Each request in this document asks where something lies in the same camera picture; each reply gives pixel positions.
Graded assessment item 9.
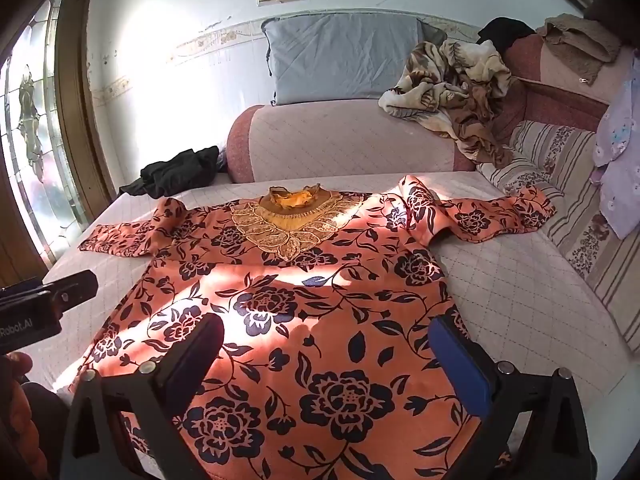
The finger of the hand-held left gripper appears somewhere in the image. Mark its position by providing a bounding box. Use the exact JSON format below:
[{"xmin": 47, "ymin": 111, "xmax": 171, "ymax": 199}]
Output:
[{"xmin": 42, "ymin": 269, "xmax": 99, "ymax": 312}]

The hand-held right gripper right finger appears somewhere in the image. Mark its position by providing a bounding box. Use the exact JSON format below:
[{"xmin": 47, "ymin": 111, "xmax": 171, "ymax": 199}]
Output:
[{"xmin": 428, "ymin": 315, "xmax": 598, "ymax": 480}]

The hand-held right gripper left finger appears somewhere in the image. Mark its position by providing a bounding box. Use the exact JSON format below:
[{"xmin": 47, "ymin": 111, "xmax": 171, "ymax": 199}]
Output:
[{"xmin": 60, "ymin": 312, "xmax": 226, "ymax": 480}]

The orange floral top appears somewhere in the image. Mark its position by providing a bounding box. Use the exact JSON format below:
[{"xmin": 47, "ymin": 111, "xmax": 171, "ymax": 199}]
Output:
[{"xmin": 78, "ymin": 175, "xmax": 557, "ymax": 480}]

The person's left forearm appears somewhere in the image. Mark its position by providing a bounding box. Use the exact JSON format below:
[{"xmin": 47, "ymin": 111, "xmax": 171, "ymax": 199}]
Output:
[{"xmin": 0, "ymin": 380, "xmax": 71, "ymax": 480}]

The person's left hand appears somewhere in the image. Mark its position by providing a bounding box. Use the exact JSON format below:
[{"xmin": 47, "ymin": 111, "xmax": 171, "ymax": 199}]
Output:
[{"xmin": 0, "ymin": 351, "xmax": 32, "ymax": 384}]

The white quilted bed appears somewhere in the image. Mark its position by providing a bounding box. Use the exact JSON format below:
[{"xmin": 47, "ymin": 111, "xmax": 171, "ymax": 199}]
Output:
[{"xmin": 42, "ymin": 170, "xmax": 640, "ymax": 480}]

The black cloth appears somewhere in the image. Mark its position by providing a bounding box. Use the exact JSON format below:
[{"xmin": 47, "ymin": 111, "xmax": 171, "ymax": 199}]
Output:
[{"xmin": 118, "ymin": 146, "xmax": 221, "ymax": 199}]

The wooden stained glass door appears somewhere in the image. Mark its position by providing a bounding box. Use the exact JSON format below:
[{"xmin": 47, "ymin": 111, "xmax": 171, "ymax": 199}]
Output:
[{"xmin": 0, "ymin": 0, "xmax": 118, "ymax": 286}]

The striped floral cushion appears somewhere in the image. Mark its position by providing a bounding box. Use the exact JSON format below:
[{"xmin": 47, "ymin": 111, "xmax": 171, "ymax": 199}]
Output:
[{"xmin": 475, "ymin": 120, "xmax": 640, "ymax": 356}]

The pink rolled quilt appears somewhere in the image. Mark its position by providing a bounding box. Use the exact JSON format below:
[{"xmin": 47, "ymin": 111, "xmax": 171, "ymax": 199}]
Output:
[{"xmin": 226, "ymin": 97, "xmax": 478, "ymax": 184}]

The purple floral garment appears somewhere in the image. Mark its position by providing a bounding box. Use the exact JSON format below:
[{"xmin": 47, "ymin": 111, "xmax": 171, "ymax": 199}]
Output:
[{"xmin": 589, "ymin": 52, "xmax": 640, "ymax": 241}]

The brown beige floral blanket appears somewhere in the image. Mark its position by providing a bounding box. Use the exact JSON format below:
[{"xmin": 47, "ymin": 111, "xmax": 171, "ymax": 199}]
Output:
[{"xmin": 377, "ymin": 39, "xmax": 516, "ymax": 168}]

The pink folded quilt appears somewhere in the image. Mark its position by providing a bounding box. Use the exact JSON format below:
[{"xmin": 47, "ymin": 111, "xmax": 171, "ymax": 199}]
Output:
[{"xmin": 500, "ymin": 32, "xmax": 633, "ymax": 136}]

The grey pillow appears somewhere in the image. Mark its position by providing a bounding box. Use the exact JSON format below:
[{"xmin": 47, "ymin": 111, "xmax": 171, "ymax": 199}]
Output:
[{"xmin": 261, "ymin": 14, "xmax": 448, "ymax": 107}]

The black garment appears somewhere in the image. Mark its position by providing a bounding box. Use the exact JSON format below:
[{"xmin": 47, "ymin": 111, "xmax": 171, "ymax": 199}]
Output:
[{"xmin": 476, "ymin": 16, "xmax": 537, "ymax": 53}]

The brown knitted garment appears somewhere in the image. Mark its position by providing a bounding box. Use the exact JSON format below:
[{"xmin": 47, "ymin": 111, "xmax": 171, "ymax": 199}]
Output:
[{"xmin": 536, "ymin": 12, "xmax": 623, "ymax": 86}]

